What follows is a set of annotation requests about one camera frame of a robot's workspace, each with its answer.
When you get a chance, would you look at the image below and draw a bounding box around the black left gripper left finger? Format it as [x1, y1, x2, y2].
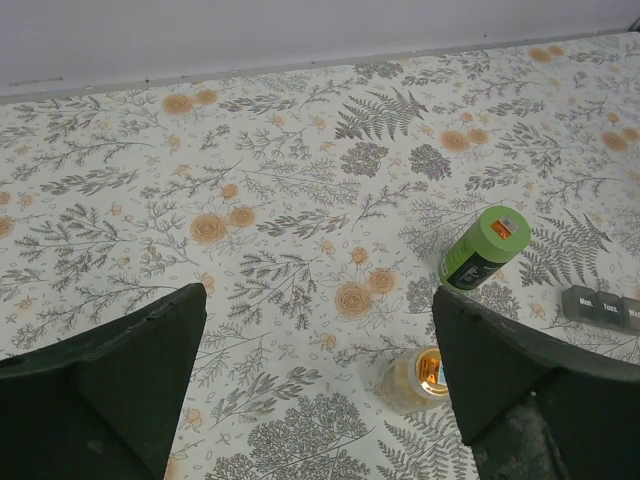
[1, 283, 206, 479]

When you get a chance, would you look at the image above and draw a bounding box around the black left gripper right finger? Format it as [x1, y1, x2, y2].
[432, 288, 639, 479]

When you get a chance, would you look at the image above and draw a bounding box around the grey weekly pill organizer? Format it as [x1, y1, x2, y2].
[561, 285, 639, 335]

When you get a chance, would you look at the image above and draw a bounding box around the green pill bottle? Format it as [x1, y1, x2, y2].
[438, 206, 531, 291]

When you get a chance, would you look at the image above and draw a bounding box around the clear pill bottle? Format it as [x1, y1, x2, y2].
[380, 346, 450, 415]

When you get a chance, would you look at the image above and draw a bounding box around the floral table mat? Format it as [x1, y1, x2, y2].
[1, 33, 639, 479]

